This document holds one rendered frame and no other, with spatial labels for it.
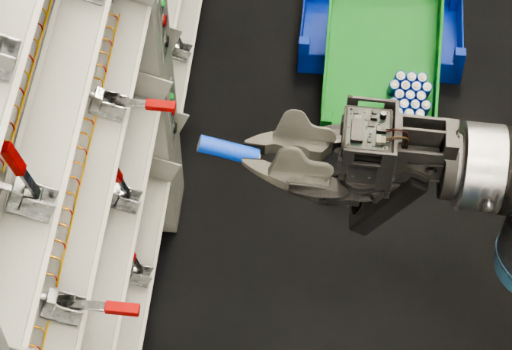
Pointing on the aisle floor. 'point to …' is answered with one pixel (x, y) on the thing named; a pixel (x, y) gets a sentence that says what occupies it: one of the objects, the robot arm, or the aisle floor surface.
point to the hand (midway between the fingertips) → (255, 158)
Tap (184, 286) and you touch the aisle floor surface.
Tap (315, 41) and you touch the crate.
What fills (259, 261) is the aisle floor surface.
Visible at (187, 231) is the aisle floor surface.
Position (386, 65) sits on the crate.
